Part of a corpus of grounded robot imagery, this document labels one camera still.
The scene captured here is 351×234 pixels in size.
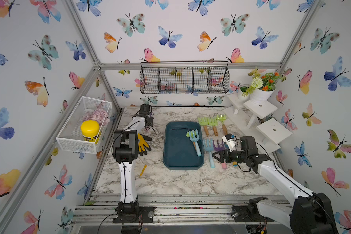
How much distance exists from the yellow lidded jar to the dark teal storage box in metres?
0.40

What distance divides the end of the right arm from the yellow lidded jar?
0.59 metres

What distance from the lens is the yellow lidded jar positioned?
2.12 ft

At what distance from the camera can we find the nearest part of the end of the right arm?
2.01 ft

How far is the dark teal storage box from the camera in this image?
2.97ft
